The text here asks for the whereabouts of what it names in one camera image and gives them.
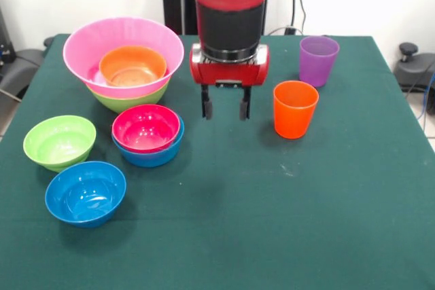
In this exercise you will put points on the wide light blue bowl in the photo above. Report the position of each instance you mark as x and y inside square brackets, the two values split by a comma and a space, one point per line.
[153, 159]

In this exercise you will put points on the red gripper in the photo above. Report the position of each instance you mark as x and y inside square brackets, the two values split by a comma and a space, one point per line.
[227, 72]

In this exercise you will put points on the purple cup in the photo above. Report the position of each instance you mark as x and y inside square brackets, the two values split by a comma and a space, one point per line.
[317, 64]

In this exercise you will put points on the black equipment with knob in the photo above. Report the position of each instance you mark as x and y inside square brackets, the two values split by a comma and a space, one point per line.
[413, 69]

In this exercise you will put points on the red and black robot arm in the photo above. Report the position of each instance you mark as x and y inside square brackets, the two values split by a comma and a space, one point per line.
[231, 4]

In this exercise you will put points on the dark blue bowl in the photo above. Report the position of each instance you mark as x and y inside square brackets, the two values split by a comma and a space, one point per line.
[85, 195]

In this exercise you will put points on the dark green tablecloth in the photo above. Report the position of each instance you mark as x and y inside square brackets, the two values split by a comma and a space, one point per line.
[306, 184]

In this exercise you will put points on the small red bowl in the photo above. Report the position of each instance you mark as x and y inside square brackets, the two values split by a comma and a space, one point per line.
[146, 127]

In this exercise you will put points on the orange cup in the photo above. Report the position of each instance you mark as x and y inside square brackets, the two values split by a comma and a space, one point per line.
[295, 111]

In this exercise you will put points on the orange bowl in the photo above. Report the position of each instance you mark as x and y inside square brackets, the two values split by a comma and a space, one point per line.
[132, 62]

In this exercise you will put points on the large green bowl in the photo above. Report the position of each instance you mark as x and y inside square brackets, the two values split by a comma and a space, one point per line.
[105, 101]

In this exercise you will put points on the black round knob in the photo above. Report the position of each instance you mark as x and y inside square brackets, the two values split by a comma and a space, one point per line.
[48, 42]

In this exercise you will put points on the black and grey equipment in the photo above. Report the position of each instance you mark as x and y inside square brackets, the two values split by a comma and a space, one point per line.
[20, 66]

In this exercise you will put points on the large pink bowl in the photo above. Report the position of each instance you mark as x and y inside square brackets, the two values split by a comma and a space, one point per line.
[88, 45]

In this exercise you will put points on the small green bowl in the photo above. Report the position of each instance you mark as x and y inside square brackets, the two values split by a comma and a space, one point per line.
[57, 140]

